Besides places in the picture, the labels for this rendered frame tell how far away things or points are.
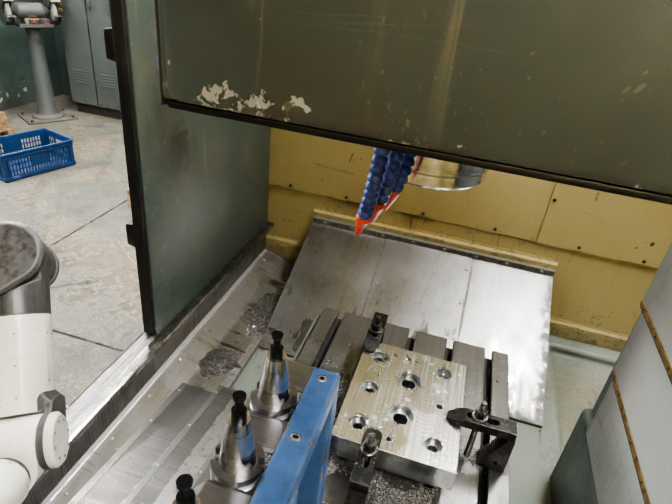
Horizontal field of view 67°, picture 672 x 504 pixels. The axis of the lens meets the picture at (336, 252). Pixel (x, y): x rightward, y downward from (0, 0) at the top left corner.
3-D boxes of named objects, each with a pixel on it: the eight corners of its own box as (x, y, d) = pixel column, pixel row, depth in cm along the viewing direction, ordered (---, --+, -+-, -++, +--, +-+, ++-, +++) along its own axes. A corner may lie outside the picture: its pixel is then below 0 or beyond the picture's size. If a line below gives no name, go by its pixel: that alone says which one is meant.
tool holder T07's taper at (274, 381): (281, 410, 67) (284, 372, 63) (251, 398, 68) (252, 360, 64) (295, 388, 70) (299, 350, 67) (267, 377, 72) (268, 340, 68)
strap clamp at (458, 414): (436, 453, 103) (452, 400, 96) (438, 440, 106) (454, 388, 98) (502, 473, 101) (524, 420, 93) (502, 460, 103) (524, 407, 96)
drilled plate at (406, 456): (328, 452, 96) (330, 434, 93) (364, 355, 120) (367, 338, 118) (450, 491, 91) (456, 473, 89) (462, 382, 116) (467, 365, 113)
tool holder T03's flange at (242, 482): (254, 501, 58) (254, 487, 57) (202, 489, 59) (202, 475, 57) (269, 455, 63) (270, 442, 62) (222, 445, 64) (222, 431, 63)
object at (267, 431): (222, 440, 64) (222, 436, 63) (240, 410, 68) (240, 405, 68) (274, 457, 62) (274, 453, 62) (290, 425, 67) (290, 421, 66)
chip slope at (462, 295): (235, 383, 152) (235, 313, 139) (308, 272, 208) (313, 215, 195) (545, 477, 135) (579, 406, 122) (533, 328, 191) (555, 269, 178)
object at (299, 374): (258, 381, 73) (258, 377, 73) (272, 358, 77) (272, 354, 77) (304, 395, 72) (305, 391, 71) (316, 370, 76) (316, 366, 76)
